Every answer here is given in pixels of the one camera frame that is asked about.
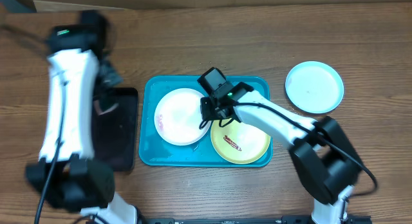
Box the yellow green plate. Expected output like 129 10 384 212
211 121 271 164

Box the white plate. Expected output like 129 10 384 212
154 88 211 146

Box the light blue plate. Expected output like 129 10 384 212
285 61 344 114

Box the green and pink sponge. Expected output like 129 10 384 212
93 100 118 116

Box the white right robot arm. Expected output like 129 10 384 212
198 68 364 223

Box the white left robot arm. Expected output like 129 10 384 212
25 10 144 223

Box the black water tray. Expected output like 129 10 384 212
91 88 138 172

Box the blue plastic tray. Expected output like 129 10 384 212
138 75 274 168

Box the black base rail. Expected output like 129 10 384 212
141 214 374 224

